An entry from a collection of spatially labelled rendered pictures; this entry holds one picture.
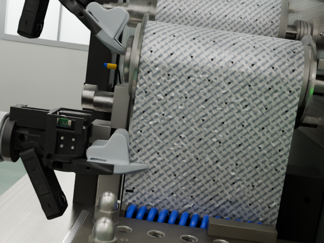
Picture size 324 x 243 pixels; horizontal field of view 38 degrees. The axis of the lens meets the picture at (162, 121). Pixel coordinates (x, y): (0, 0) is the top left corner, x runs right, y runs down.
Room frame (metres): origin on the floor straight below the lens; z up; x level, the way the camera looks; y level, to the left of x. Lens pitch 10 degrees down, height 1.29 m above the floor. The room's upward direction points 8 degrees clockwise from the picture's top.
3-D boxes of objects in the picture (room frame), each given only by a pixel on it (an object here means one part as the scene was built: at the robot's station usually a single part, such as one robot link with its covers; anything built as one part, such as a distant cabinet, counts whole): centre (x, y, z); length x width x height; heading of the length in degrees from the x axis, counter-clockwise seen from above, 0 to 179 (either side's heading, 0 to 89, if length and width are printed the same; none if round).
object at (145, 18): (0.75, 0.05, 1.25); 0.15 x 0.01 x 0.15; 179
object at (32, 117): (0.69, 0.16, 1.12); 0.12 x 0.08 x 0.09; 89
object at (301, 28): (1.00, -0.25, 1.33); 0.07 x 0.07 x 0.07; 89
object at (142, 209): (0.67, -0.07, 1.03); 0.21 x 0.04 x 0.03; 89
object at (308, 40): (0.75, -0.21, 1.25); 0.15 x 0.01 x 0.15; 179
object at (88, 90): (0.79, 0.13, 1.18); 0.04 x 0.02 x 0.04; 179
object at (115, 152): (0.67, 0.06, 1.12); 0.09 x 0.03 x 0.06; 88
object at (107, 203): (0.62, 0.06, 1.05); 0.04 x 0.04 x 0.04
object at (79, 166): (0.67, 0.10, 1.09); 0.09 x 0.05 x 0.02; 88
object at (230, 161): (0.69, -0.07, 1.12); 0.23 x 0.01 x 0.18; 89
